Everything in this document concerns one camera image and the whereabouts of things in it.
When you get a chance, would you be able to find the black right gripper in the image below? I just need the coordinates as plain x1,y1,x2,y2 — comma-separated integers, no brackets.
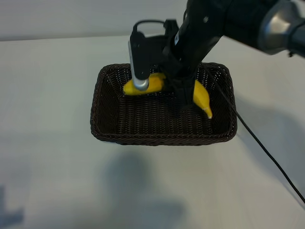
161,23,215,107

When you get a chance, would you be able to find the yellow banana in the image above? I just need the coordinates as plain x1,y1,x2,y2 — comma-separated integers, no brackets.
122,72,214,119

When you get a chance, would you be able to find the dark brown woven basket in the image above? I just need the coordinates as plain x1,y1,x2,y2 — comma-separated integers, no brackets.
90,62,238,146

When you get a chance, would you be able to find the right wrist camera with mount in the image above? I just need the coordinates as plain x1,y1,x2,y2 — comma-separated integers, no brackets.
128,19,180,93

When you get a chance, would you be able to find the thin black camera cable loop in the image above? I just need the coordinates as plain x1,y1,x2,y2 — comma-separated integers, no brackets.
132,19,168,34

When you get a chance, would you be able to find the long thin black cable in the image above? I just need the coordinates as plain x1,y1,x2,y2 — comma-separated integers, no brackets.
206,68,305,205

